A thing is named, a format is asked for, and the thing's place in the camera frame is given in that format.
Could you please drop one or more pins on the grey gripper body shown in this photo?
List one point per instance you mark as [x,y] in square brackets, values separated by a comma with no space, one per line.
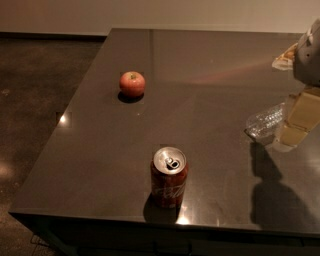
[308,61]

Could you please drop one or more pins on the red apple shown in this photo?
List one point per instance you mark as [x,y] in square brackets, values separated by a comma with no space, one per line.
[132,84]

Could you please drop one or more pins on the red coke can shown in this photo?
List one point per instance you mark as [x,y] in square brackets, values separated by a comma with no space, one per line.
[169,171]

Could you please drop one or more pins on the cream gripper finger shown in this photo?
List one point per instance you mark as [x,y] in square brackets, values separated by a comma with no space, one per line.
[285,61]
[301,114]

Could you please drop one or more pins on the clear plastic water bottle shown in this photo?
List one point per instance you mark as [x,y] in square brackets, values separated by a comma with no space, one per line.
[263,124]

